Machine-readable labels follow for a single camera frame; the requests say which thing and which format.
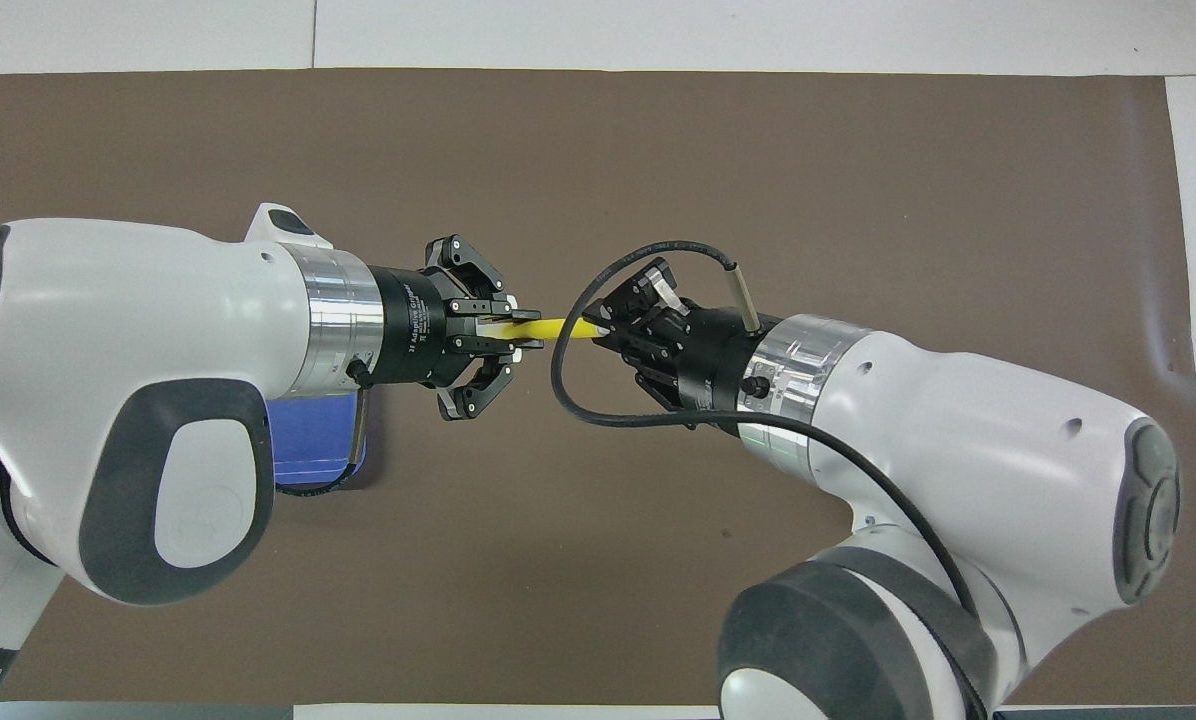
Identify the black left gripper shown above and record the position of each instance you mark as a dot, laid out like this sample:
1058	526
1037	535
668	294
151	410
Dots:
413	325

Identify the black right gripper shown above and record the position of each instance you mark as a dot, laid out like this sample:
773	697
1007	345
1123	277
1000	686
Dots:
713	360

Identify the yellow marker pen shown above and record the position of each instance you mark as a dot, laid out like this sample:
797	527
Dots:
563	328

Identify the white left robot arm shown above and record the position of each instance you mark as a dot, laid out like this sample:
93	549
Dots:
108	330

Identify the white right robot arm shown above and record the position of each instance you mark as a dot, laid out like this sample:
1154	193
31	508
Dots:
958	450

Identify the blue plastic tray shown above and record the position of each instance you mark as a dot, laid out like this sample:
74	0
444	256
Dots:
313	435

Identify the brown table mat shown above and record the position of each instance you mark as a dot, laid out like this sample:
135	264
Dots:
598	150

